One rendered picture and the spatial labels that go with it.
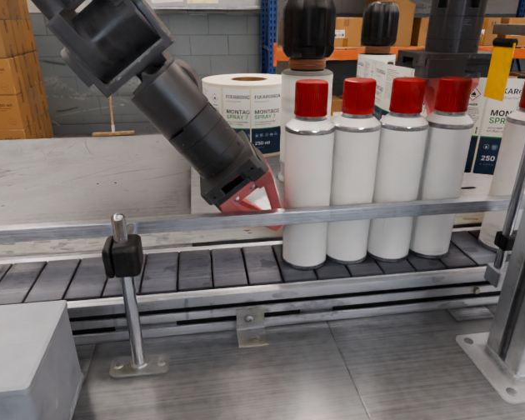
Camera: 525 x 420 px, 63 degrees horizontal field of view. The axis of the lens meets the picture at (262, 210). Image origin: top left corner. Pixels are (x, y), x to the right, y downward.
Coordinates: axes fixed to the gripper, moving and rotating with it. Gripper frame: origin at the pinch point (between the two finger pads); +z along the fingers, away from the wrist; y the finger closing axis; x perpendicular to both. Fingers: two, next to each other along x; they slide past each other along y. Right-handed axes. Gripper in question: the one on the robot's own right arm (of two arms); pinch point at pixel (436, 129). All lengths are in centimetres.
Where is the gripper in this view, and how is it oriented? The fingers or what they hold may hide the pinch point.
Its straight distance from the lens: 58.1
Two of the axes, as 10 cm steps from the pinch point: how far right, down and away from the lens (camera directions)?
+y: -9.9, 0.5, -1.3
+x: 1.4, 4.0, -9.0
